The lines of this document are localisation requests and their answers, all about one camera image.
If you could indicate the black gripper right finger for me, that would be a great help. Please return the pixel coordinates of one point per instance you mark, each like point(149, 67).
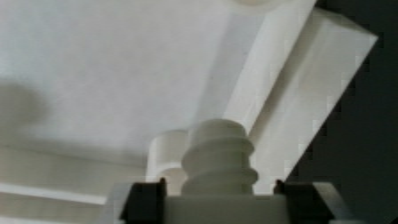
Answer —
point(316, 206)

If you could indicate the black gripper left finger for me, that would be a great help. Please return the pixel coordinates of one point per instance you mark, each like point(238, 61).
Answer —
point(135, 205)

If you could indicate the white leg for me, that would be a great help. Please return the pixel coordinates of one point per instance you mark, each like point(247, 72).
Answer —
point(217, 200)

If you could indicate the white square tabletop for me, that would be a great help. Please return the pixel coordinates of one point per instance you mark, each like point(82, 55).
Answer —
point(119, 68)

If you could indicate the white obstacle fence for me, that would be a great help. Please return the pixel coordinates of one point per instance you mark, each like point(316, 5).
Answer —
point(329, 52)

